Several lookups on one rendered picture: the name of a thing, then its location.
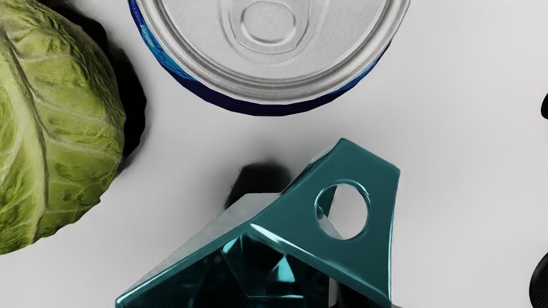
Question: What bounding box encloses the green cabbage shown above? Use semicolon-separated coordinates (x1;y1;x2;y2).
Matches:
0;0;127;256

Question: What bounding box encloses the teal faceted mug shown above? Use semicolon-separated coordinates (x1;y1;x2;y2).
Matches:
115;138;401;308

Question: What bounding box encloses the black mesh pen holder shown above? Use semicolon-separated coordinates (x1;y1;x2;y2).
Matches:
529;252;548;308

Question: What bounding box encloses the blue drink can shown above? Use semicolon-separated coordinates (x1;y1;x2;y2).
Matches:
128;0;411;117

